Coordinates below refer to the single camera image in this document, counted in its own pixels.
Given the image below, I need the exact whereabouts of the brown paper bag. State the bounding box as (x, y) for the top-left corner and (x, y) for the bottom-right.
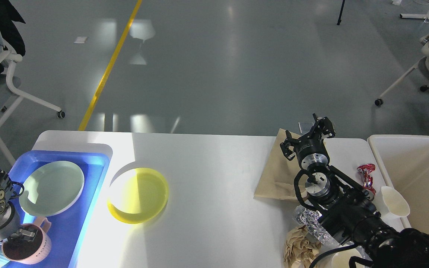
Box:
(254, 129), (300, 204)

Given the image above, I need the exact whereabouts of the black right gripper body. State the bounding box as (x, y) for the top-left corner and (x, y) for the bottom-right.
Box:
(296, 135), (330, 172)

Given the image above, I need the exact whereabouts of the blue plastic tray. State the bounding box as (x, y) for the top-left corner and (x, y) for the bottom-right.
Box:
(3, 150), (109, 268)

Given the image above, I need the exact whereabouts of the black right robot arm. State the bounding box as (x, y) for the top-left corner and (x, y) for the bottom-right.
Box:
(280, 114), (429, 268)

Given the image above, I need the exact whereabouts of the crushed red can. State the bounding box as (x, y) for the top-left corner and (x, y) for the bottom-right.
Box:
(356, 163), (376, 200)

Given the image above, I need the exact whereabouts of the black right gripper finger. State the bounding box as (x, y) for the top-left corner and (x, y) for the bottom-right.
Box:
(280, 130), (300, 161)
(310, 114), (336, 140)

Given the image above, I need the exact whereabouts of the crumpled brown paper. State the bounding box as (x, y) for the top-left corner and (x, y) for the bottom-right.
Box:
(284, 224), (322, 268)

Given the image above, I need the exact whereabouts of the crumpled aluminium foil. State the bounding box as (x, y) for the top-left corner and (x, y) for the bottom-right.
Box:
(293, 205), (340, 248)

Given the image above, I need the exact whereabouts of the white office chair left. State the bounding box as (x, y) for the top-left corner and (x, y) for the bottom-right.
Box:
(0, 32), (66, 166)

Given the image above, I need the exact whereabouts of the pale green plate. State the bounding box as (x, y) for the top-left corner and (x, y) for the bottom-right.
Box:
(19, 161), (85, 217)

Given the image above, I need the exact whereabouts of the white plastic bin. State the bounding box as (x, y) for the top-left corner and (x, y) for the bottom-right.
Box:
(368, 135), (429, 234)

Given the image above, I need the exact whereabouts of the pink mug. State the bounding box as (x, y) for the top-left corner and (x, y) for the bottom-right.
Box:
(2, 217), (52, 265)

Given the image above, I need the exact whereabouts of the black tripod leg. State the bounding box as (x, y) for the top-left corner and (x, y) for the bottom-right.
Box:
(336, 0), (346, 26)

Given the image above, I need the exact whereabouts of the yellow plate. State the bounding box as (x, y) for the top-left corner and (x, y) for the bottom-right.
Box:
(107, 167), (170, 224)

